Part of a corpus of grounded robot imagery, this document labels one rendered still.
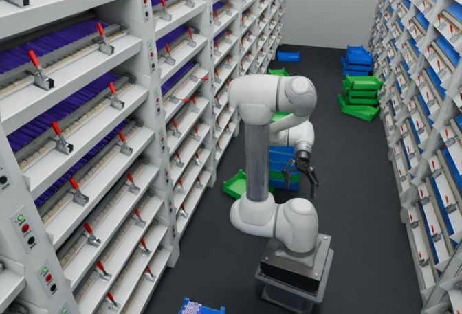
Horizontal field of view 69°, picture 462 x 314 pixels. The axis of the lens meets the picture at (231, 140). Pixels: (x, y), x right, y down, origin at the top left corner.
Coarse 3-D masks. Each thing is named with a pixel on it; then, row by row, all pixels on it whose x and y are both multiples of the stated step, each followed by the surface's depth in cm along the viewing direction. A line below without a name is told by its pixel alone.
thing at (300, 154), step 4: (300, 152) 165; (304, 152) 165; (296, 156) 165; (300, 156) 163; (304, 156) 163; (308, 156) 164; (296, 160) 163; (300, 160) 164; (304, 160) 164; (308, 160) 164; (296, 164) 162; (304, 164) 164; (308, 164) 165; (300, 168) 162; (304, 168) 162
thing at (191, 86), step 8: (200, 64) 192; (208, 64) 192; (200, 72) 189; (200, 80) 183; (184, 88) 171; (192, 88) 174; (184, 96) 165; (168, 104) 155; (176, 104) 157; (168, 112) 151; (168, 120) 153
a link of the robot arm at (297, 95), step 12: (288, 84) 115; (300, 84) 114; (312, 84) 117; (276, 96) 119; (288, 96) 116; (300, 96) 114; (312, 96) 117; (276, 108) 121; (288, 108) 120; (300, 108) 120; (312, 108) 124
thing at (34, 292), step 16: (0, 128) 68; (0, 144) 69; (16, 176) 74; (16, 192) 75; (0, 208) 71; (16, 208) 75; (32, 208) 80; (0, 224) 72; (32, 224) 81; (0, 240) 75; (16, 240) 77; (48, 240) 87; (16, 256) 78; (32, 256) 82; (48, 256) 88; (32, 272) 83; (32, 288) 84; (64, 288) 96; (48, 304) 91
